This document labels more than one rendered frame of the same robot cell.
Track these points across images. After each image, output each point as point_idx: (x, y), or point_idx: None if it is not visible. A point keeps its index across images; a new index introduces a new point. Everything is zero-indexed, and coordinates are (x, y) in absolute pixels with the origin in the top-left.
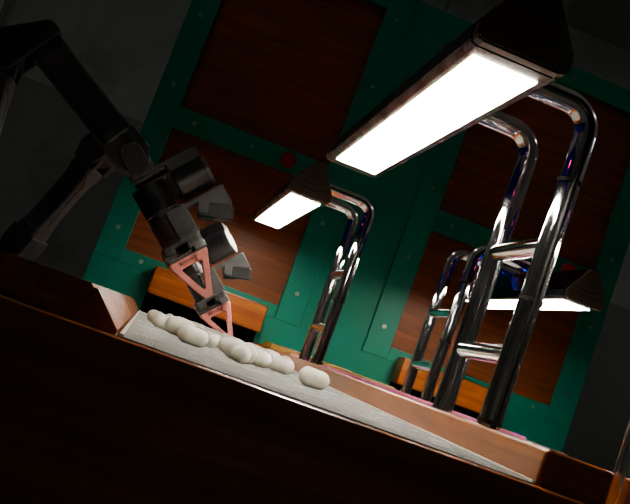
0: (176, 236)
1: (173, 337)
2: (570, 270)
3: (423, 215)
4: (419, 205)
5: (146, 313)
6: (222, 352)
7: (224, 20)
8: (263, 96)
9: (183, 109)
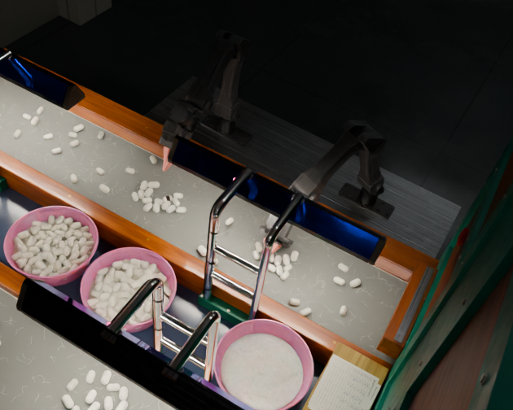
0: None
1: (55, 116)
2: (63, 300)
3: (407, 383)
4: (414, 369)
5: (396, 281)
6: (69, 140)
7: None
8: None
9: (504, 154)
